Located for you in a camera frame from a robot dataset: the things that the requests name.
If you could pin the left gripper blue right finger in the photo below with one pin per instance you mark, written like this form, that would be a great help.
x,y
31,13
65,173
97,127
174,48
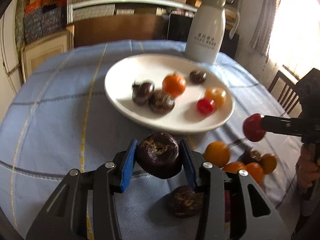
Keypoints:
x,y
189,169

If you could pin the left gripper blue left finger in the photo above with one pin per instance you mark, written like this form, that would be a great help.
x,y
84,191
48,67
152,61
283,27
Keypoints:
x,y
127,165

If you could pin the large dark mangosteen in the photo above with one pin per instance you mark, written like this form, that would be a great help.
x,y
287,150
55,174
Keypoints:
x,y
158,155

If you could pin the red plum fruit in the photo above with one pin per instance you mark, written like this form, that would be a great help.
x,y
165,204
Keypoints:
x,y
253,129

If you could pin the small red cherry tomato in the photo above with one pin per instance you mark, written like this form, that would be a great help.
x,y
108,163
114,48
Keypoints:
x,y
206,106

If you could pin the dark brown spiral fruit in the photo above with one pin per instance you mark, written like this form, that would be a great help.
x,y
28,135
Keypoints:
x,y
161,102

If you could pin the orange round fruit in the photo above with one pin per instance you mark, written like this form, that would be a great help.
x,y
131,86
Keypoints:
x,y
256,172

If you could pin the pale yellow apple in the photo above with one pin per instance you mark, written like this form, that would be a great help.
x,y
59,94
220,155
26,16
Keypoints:
x,y
218,95

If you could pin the orange tangerine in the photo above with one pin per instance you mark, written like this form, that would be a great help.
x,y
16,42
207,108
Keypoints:
x,y
174,85

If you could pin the dark purple fruit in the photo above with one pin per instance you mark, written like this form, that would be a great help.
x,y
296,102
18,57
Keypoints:
x,y
141,92

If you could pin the dark brown chestnut fruit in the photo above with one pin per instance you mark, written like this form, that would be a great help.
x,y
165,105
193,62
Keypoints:
x,y
197,76

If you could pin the person right hand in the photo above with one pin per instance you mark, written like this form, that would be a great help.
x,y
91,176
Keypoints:
x,y
307,171

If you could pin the wooden chair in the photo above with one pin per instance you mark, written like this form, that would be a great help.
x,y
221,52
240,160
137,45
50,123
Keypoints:
x,y
283,89

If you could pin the white ceramic plate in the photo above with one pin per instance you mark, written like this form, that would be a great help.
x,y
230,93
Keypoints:
x,y
184,118

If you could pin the white curtain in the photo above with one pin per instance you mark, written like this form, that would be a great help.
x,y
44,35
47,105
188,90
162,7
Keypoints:
x,y
261,37

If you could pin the white thermos jug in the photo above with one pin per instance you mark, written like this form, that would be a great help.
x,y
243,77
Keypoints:
x,y
207,30

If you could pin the brown wooden board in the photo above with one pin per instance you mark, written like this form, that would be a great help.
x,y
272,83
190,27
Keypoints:
x,y
116,28

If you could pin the framed picture leaning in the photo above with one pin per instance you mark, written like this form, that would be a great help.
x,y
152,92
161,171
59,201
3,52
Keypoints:
x,y
35,53

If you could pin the blue patterned boxes stack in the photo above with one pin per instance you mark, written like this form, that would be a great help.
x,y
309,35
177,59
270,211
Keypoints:
x,y
44,21

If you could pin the white metal shelf rack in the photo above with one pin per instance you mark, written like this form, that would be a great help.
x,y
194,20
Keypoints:
x,y
165,3

